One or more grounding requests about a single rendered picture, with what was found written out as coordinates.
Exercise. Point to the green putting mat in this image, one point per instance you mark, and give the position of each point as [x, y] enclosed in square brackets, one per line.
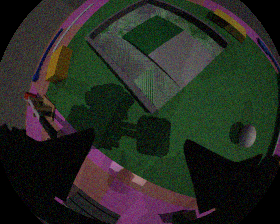
[238, 87]

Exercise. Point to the white golf ball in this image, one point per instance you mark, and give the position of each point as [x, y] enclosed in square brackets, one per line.
[247, 135]

